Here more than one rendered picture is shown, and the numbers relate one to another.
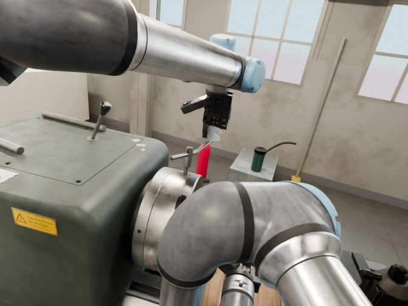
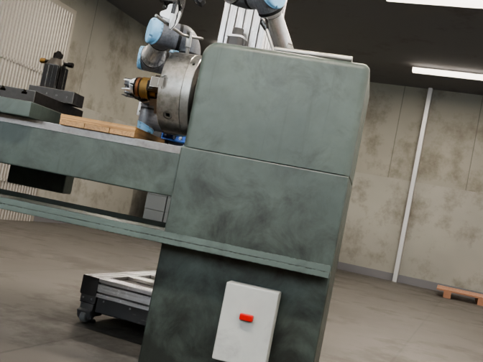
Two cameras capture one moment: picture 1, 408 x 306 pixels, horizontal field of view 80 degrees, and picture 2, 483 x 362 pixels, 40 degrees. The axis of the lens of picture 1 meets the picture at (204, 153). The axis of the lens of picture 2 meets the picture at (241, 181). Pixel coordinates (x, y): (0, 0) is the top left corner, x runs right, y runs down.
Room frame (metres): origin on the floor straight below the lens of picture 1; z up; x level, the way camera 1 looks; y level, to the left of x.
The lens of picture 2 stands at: (3.21, 0.45, 0.70)
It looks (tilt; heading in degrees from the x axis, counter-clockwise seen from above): 2 degrees up; 182
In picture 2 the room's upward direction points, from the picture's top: 11 degrees clockwise
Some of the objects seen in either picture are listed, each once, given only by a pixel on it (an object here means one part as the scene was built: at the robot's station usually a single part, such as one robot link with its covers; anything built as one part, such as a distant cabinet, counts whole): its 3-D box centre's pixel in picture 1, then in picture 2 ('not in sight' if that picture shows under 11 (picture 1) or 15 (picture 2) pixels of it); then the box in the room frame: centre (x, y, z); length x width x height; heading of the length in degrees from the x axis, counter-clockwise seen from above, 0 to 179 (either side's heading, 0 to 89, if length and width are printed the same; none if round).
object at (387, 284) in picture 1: (393, 281); (57, 62); (0.45, -0.51, 1.14); 0.08 x 0.08 x 0.03
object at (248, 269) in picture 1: (243, 265); (137, 90); (0.48, -0.15, 1.08); 0.12 x 0.09 x 0.08; 171
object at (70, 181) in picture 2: not in sight; (47, 159); (0.29, -0.52, 0.73); 0.27 x 0.12 x 0.27; 81
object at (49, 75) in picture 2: (379, 295); (54, 77); (0.45, -0.51, 1.07); 0.07 x 0.07 x 0.10; 81
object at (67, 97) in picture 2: not in sight; (55, 96); (0.45, -0.49, 1.00); 0.20 x 0.10 x 0.05; 81
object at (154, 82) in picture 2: not in sight; (157, 85); (0.70, -0.03, 1.08); 0.12 x 0.11 x 0.05; 171
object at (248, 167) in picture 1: (261, 161); not in sight; (2.72, -0.72, 0.38); 0.78 x 0.62 x 0.75; 162
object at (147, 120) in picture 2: not in sight; (150, 121); (0.32, -0.10, 0.98); 0.11 x 0.08 x 0.11; 105
